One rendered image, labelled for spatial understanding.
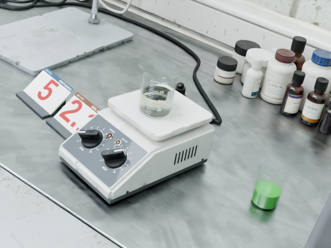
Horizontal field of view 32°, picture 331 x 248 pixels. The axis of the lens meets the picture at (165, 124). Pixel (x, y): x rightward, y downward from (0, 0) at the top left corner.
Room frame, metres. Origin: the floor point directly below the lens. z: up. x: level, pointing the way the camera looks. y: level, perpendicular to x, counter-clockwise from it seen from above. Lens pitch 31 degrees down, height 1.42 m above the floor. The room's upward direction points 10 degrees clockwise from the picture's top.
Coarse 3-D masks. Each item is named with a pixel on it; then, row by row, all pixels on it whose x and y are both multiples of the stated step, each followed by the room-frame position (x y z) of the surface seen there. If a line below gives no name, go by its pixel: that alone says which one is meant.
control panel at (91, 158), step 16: (96, 128) 0.71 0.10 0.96; (112, 128) 0.71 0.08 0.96; (64, 144) 0.69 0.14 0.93; (80, 144) 0.69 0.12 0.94; (112, 144) 0.68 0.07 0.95; (128, 144) 0.68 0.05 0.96; (80, 160) 0.66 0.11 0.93; (96, 160) 0.66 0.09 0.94; (128, 160) 0.65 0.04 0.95; (112, 176) 0.63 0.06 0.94
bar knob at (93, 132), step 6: (78, 132) 0.69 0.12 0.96; (84, 132) 0.69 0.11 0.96; (90, 132) 0.69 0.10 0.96; (96, 132) 0.68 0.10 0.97; (84, 138) 0.69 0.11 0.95; (90, 138) 0.69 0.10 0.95; (96, 138) 0.68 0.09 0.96; (84, 144) 0.68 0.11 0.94; (90, 144) 0.68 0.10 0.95; (96, 144) 0.68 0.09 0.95
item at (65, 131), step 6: (48, 120) 0.79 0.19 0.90; (54, 120) 0.80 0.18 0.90; (60, 120) 0.80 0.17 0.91; (54, 126) 0.78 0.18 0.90; (60, 126) 0.78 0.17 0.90; (66, 126) 0.78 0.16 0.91; (60, 132) 0.76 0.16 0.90; (66, 132) 0.77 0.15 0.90; (72, 132) 0.77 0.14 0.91; (66, 138) 0.75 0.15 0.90
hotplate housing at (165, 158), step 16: (112, 112) 0.74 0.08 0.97; (80, 128) 0.72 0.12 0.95; (128, 128) 0.70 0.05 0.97; (208, 128) 0.74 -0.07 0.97; (144, 144) 0.67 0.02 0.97; (160, 144) 0.68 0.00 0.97; (176, 144) 0.69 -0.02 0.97; (192, 144) 0.71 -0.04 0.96; (208, 144) 0.74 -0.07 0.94; (64, 160) 0.69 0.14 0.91; (144, 160) 0.65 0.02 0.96; (160, 160) 0.67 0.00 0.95; (176, 160) 0.69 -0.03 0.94; (192, 160) 0.72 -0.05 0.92; (80, 176) 0.66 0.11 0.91; (96, 176) 0.63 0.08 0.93; (128, 176) 0.63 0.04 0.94; (144, 176) 0.65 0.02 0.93; (160, 176) 0.67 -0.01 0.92; (112, 192) 0.61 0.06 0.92; (128, 192) 0.63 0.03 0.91
